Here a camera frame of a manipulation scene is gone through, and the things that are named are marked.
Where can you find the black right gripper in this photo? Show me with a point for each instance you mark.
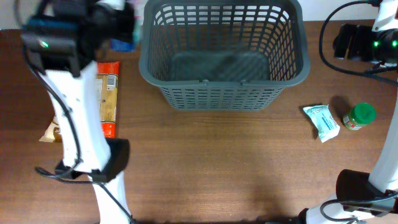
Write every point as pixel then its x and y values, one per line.
pixel 359 40

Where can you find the grey plastic basket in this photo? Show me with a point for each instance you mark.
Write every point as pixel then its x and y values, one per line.
pixel 223 55

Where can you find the blue tissue pack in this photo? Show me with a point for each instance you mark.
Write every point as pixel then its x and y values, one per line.
pixel 122 46

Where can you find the orange pasta packet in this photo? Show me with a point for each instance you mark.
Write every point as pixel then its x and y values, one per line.
pixel 107 95

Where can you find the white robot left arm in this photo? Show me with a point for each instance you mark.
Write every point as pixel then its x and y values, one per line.
pixel 59 44

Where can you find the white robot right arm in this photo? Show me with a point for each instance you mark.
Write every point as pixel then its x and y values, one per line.
pixel 360 195

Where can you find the green lid jar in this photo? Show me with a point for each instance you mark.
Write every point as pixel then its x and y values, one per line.
pixel 359 116

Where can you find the green white wipes packet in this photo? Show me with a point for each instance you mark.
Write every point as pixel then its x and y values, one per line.
pixel 322 119

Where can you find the brown bread bag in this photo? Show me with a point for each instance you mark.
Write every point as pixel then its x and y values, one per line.
pixel 52 133

